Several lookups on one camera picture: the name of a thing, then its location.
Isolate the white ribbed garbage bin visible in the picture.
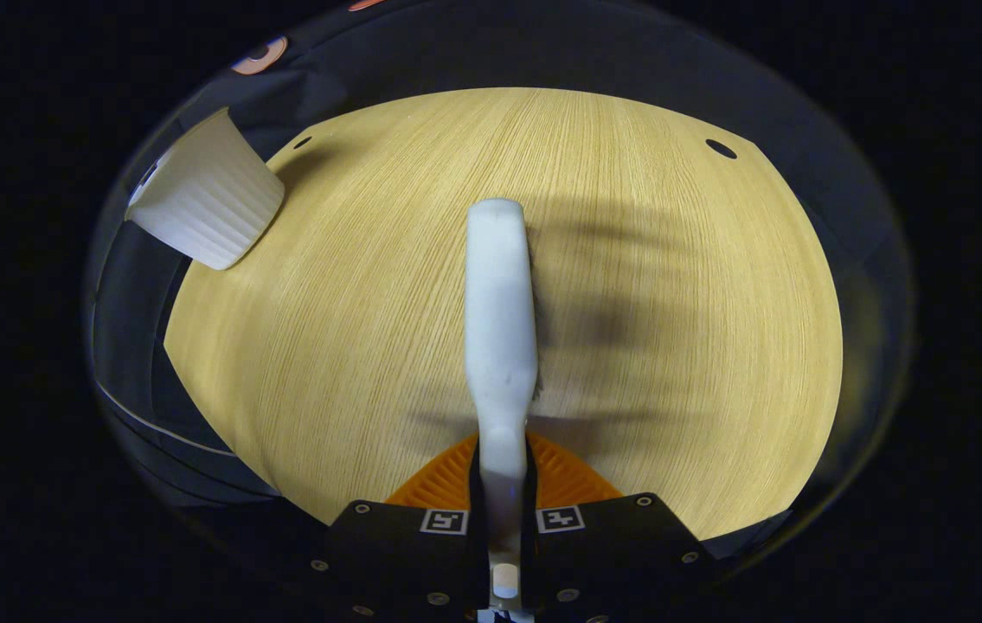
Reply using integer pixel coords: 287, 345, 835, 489
125, 107, 286, 271

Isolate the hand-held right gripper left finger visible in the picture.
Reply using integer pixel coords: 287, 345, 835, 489
309, 433, 491, 620

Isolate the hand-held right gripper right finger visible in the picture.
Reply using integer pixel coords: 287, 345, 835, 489
525, 433, 716, 622

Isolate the small grey broom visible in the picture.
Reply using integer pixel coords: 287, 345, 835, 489
465, 198, 541, 620

